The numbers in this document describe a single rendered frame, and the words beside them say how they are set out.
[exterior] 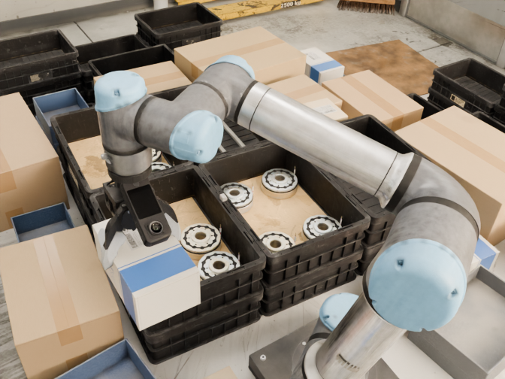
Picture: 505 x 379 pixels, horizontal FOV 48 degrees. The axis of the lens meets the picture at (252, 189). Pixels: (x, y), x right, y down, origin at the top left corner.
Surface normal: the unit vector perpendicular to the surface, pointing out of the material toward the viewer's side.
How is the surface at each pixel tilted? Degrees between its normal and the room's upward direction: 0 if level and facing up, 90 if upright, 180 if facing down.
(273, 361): 4
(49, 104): 90
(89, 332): 90
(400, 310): 86
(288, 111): 31
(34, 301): 0
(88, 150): 0
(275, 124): 69
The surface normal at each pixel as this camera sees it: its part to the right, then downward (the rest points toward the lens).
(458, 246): 0.58, -0.37
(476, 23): -0.85, 0.32
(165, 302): 0.53, 0.56
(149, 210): 0.33, -0.41
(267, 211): 0.04, -0.77
